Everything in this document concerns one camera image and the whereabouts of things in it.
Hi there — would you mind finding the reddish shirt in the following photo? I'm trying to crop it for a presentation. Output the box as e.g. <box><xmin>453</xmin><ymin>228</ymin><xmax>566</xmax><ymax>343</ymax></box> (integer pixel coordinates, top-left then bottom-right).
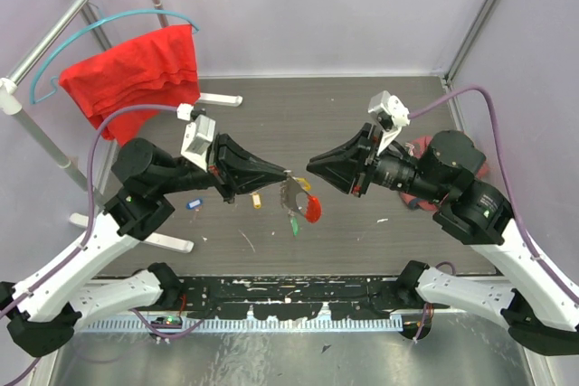
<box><xmin>397</xmin><ymin>135</ymin><xmax>492</xmax><ymax>212</ymax></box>

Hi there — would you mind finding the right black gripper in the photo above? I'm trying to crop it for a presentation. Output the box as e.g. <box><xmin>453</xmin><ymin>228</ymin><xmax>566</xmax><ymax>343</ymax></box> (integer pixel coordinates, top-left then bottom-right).
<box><xmin>305</xmin><ymin>120</ymin><xmax>447</xmax><ymax>202</ymax></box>

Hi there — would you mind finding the red cloth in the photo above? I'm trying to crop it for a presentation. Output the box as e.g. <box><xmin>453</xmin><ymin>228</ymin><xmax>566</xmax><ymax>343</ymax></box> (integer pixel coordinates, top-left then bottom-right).
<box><xmin>59</xmin><ymin>24</ymin><xmax>201</xmax><ymax>128</ymax></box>

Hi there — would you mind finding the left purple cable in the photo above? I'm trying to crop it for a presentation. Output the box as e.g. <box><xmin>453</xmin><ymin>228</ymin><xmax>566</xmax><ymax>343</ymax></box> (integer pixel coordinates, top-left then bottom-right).
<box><xmin>0</xmin><ymin>104</ymin><xmax>182</xmax><ymax>382</ymax></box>

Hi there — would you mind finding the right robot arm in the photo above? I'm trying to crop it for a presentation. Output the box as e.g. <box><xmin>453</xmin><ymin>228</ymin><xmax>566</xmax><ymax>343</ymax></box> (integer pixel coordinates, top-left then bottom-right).
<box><xmin>307</xmin><ymin>124</ymin><xmax>578</xmax><ymax>356</ymax></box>

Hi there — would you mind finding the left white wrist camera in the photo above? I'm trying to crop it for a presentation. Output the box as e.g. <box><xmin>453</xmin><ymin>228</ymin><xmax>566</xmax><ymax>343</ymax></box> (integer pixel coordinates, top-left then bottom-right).
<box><xmin>176</xmin><ymin>103</ymin><xmax>216</xmax><ymax>172</ymax></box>

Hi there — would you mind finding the blue tag key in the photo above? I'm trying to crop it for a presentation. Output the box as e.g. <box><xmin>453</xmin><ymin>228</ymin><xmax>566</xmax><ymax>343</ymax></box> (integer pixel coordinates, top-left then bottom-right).
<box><xmin>186</xmin><ymin>198</ymin><xmax>204</xmax><ymax>210</ymax></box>

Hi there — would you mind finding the white clothes rack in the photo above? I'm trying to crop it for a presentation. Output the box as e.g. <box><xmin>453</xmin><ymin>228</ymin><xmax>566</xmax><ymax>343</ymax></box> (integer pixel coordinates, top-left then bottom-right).
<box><xmin>0</xmin><ymin>0</ymin><xmax>244</xmax><ymax>254</ymax></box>

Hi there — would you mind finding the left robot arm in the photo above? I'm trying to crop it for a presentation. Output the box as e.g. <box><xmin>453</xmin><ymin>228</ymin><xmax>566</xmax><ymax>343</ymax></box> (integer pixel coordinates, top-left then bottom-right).
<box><xmin>1</xmin><ymin>134</ymin><xmax>287</xmax><ymax>358</ymax></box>

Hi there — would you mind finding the metal key holder red handle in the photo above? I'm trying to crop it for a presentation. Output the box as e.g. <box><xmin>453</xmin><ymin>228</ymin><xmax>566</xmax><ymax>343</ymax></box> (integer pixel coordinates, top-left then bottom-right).
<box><xmin>280</xmin><ymin>171</ymin><xmax>322</xmax><ymax>223</ymax></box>

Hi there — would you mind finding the teal clothes hanger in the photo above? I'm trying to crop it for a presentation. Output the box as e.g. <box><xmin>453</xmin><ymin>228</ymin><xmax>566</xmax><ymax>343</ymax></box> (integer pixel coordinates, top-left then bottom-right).
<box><xmin>28</xmin><ymin>9</ymin><xmax>200</xmax><ymax>105</ymax></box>

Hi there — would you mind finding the yellow tag key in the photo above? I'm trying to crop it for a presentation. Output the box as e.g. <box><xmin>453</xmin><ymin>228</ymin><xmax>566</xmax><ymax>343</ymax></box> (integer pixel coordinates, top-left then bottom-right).
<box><xmin>252</xmin><ymin>193</ymin><xmax>262</xmax><ymax>210</ymax></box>
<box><xmin>295</xmin><ymin>177</ymin><xmax>311</xmax><ymax>192</ymax></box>

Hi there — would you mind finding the green tag key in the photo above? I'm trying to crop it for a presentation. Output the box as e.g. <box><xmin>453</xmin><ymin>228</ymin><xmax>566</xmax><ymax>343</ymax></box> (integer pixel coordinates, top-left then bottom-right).
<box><xmin>289</xmin><ymin>216</ymin><xmax>300</xmax><ymax>237</ymax></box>

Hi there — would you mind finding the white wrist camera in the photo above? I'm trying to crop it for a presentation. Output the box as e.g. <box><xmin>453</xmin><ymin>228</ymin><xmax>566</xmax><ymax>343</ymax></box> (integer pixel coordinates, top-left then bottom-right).
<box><xmin>176</xmin><ymin>103</ymin><xmax>216</xmax><ymax>172</ymax></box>
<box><xmin>367</xmin><ymin>90</ymin><xmax>410</xmax><ymax>155</ymax></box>

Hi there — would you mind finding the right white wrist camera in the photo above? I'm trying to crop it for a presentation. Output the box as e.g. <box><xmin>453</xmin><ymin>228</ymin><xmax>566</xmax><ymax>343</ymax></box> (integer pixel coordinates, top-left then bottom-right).
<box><xmin>367</xmin><ymin>90</ymin><xmax>410</xmax><ymax>155</ymax></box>

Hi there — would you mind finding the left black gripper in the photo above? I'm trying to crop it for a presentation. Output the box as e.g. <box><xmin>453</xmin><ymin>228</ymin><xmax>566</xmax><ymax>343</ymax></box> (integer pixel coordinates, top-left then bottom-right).
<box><xmin>157</xmin><ymin>128</ymin><xmax>290</xmax><ymax>204</ymax></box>

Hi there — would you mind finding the purple cable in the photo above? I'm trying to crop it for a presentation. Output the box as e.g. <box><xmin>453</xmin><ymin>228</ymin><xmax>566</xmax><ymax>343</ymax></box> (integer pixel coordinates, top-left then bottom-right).
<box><xmin>409</xmin><ymin>85</ymin><xmax>579</xmax><ymax>342</ymax></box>
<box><xmin>0</xmin><ymin>104</ymin><xmax>182</xmax><ymax>382</ymax></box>

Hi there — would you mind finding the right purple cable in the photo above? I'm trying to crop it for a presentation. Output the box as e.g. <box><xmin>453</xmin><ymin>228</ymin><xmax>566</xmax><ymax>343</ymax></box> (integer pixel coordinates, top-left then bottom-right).
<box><xmin>409</xmin><ymin>85</ymin><xmax>579</xmax><ymax>342</ymax></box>

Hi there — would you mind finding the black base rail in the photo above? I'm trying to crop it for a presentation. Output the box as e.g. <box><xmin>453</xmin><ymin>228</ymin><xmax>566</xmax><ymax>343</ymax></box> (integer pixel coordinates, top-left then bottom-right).
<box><xmin>166</xmin><ymin>275</ymin><xmax>423</xmax><ymax>321</ymax></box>

